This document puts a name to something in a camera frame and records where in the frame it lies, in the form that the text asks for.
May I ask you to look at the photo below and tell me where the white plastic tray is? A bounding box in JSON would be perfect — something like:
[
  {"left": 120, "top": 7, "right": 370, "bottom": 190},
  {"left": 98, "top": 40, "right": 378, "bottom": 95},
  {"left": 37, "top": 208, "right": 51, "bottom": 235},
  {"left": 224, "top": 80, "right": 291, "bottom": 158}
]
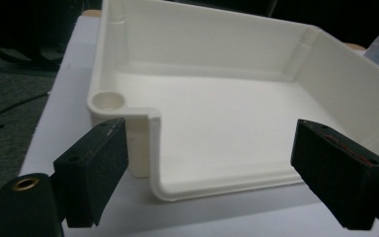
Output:
[{"left": 87, "top": 0, "right": 379, "bottom": 202}]

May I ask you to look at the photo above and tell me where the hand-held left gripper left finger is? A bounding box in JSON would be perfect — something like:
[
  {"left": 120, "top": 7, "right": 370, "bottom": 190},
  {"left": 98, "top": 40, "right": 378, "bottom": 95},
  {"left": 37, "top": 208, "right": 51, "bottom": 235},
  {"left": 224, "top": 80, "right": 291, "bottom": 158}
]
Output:
[{"left": 52, "top": 117, "right": 129, "bottom": 229}]

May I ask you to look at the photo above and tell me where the black floor cable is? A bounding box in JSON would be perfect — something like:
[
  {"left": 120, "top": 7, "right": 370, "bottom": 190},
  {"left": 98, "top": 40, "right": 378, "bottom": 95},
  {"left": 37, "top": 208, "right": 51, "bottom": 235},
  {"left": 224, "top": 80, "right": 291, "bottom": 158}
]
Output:
[{"left": 0, "top": 92, "right": 51, "bottom": 130}]

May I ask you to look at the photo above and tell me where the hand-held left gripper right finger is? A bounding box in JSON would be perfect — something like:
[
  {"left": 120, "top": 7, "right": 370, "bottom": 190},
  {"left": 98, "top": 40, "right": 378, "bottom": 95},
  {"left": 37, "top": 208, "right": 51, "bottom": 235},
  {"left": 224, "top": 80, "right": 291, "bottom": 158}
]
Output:
[{"left": 290, "top": 118, "right": 379, "bottom": 231}]

